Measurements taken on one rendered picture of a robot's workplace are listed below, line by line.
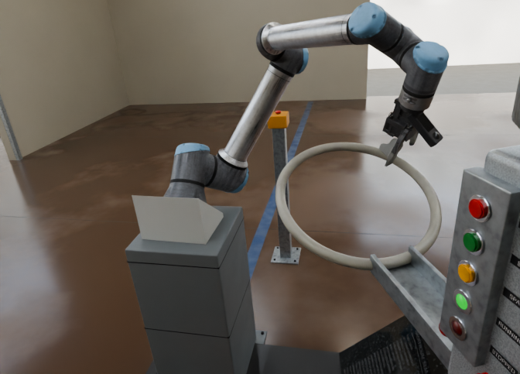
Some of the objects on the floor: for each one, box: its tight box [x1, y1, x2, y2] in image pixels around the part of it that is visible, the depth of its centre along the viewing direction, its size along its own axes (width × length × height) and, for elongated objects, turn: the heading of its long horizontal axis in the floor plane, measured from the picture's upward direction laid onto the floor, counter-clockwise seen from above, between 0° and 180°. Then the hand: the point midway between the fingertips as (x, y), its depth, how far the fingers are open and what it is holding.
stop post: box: [268, 112, 301, 265], centre depth 265 cm, size 20×20×109 cm
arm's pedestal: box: [125, 206, 267, 374], centre depth 188 cm, size 50×50×85 cm
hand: (400, 156), depth 126 cm, fingers open, 14 cm apart
